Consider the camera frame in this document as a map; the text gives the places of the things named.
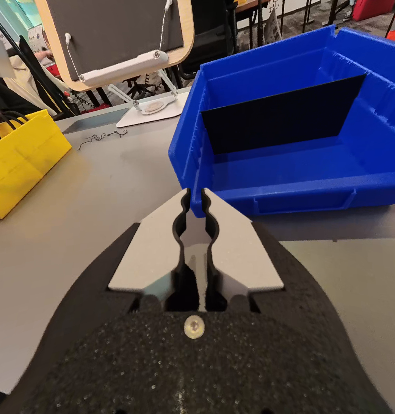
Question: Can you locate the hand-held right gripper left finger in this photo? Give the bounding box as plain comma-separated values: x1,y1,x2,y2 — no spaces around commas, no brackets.
109,189,199,311

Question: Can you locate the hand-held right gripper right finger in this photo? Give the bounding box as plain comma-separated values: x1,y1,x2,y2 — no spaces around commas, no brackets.
203,189,284,311

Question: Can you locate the blue plastic bin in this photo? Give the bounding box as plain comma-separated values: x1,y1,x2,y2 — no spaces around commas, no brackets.
169,25,395,218

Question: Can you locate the yellow plastic bin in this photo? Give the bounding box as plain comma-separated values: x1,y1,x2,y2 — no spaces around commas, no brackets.
0,109,72,221

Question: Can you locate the black braided hdmi cable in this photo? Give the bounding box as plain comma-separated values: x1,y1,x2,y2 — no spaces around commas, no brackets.
0,111,31,141

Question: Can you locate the black bin divider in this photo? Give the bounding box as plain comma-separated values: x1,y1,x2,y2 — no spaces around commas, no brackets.
202,75,366,154

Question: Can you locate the white panel stand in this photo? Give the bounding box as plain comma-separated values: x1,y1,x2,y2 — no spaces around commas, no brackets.
64,0,185,128

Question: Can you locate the black office chair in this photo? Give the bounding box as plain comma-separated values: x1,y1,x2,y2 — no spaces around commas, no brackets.
178,0,238,79

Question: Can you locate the red plastic bin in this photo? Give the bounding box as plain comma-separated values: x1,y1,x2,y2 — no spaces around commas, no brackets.
352,0,393,22

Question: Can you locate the tangled thin black wire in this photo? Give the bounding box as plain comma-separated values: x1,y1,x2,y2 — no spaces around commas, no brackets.
77,130,130,151

